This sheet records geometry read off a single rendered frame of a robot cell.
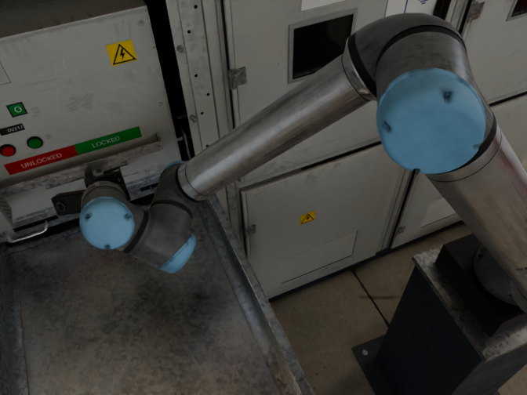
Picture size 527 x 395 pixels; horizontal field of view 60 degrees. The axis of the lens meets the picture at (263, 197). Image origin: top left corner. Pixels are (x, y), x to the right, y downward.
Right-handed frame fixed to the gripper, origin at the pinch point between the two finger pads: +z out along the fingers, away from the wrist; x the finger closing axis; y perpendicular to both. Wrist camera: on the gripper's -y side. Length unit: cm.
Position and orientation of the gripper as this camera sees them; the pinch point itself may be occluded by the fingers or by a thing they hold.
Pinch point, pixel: (93, 180)
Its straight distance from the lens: 121.4
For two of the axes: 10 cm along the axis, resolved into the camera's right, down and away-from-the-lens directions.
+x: -2.2, -9.1, -3.6
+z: -3.4, -2.7, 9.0
